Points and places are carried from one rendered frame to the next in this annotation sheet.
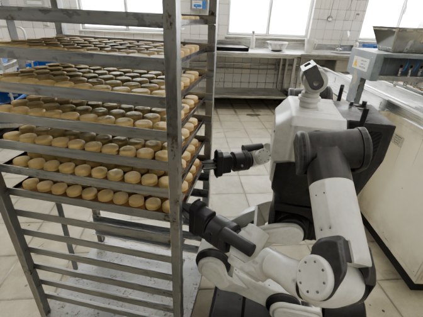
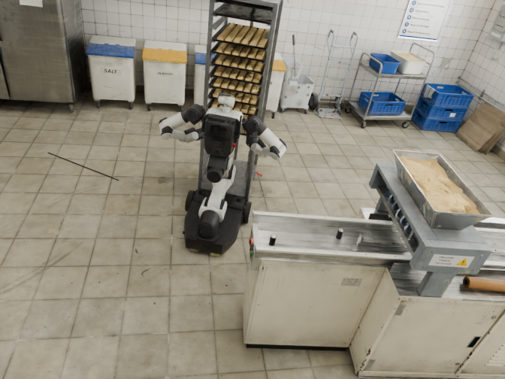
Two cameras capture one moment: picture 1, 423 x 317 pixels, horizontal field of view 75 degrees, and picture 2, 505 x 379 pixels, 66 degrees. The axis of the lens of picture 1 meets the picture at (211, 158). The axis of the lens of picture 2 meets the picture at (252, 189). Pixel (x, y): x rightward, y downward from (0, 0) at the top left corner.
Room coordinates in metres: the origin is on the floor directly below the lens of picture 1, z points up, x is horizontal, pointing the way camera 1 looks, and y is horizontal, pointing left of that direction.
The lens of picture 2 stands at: (0.76, -2.89, 2.28)
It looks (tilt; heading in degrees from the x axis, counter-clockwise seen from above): 35 degrees down; 83
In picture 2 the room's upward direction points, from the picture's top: 9 degrees clockwise
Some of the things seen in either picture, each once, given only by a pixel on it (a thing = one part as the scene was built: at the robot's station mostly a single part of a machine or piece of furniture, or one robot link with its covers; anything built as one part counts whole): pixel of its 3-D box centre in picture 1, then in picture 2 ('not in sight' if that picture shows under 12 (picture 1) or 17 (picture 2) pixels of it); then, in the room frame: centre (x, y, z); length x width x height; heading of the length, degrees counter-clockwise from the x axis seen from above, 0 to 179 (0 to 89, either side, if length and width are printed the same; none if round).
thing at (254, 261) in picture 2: not in sight; (254, 246); (1.02, -1.30, 0.77); 0.24 x 0.04 x 0.14; 91
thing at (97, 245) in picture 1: (97, 243); not in sight; (0.72, 0.39, 0.60); 0.64 x 0.03 x 0.03; 80
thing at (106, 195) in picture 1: (105, 195); not in sight; (0.76, 0.35, 0.78); 0.05 x 0.05 x 0.02
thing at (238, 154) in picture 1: (228, 162); (252, 141); (1.05, -0.08, 0.78); 0.12 x 0.10 x 0.13; 110
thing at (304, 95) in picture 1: (312, 82); (227, 102); (0.81, -0.28, 1.18); 0.10 x 0.07 x 0.09; 170
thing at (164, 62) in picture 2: not in sight; (164, 77); (0.00, 2.23, 0.38); 0.64 x 0.54 x 0.77; 97
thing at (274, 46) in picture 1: (277, 46); not in sight; (4.67, -0.94, 0.94); 0.33 x 0.33 x 0.12
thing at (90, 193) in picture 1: (89, 193); not in sight; (0.77, 0.41, 0.78); 0.05 x 0.05 x 0.02
